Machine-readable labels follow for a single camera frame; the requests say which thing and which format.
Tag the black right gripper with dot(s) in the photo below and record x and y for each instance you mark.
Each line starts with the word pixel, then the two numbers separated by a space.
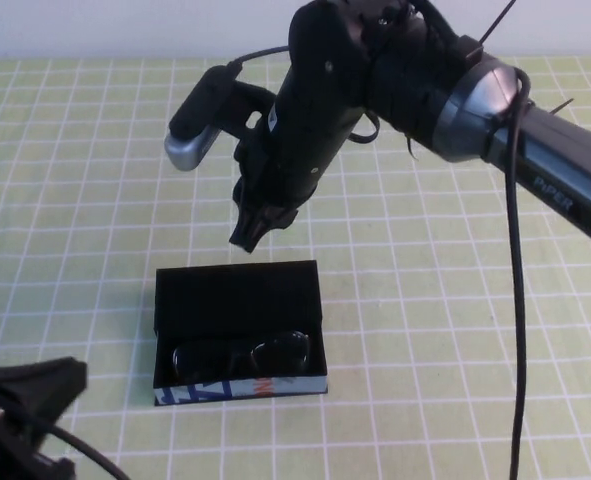
pixel 295 150

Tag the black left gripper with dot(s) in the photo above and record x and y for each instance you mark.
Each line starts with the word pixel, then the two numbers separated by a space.
pixel 20 390

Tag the black glasses case printed side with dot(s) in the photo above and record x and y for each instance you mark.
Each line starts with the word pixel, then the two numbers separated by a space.
pixel 235 295

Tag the black framed glasses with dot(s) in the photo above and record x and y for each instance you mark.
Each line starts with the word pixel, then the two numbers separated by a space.
pixel 275 352

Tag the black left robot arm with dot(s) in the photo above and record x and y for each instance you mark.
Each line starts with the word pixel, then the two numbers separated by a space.
pixel 10 465

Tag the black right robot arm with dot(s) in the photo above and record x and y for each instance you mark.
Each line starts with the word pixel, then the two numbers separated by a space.
pixel 425 85

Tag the green checked tablecloth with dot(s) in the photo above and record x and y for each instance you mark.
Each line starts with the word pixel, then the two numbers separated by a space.
pixel 425 300

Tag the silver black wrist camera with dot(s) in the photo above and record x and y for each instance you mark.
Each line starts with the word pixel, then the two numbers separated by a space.
pixel 195 130

